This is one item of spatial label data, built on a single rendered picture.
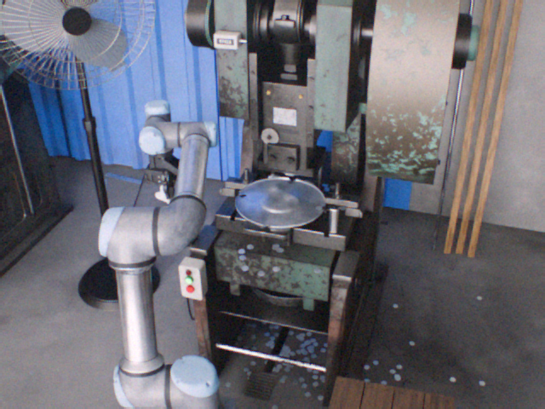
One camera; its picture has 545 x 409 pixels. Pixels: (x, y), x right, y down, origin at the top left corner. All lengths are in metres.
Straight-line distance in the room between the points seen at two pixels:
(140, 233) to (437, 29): 0.80
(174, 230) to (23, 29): 1.08
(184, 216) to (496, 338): 1.68
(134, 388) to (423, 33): 1.09
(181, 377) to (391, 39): 0.95
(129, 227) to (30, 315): 1.53
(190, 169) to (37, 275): 1.67
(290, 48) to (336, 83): 0.18
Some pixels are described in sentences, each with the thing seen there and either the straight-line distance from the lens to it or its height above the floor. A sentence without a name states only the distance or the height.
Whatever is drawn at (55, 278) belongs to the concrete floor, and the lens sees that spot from 3.05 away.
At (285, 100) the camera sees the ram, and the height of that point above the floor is 1.12.
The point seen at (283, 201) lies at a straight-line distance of 1.96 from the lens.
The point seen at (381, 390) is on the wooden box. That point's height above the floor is 0.35.
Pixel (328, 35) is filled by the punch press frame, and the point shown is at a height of 1.35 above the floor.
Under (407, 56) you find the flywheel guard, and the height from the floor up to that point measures 1.41.
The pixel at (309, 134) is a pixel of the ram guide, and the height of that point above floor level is 1.04.
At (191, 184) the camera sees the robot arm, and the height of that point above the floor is 1.07.
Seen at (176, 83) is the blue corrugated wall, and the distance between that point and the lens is 3.41.
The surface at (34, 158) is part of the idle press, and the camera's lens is 3.28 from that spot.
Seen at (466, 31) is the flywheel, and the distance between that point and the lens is 1.71.
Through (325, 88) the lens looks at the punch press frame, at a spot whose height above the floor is 1.19.
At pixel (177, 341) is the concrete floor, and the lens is 2.60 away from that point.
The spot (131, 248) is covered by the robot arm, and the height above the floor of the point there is 1.01.
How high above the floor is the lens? 1.86
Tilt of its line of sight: 34 degrees down
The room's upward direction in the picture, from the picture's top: straight up
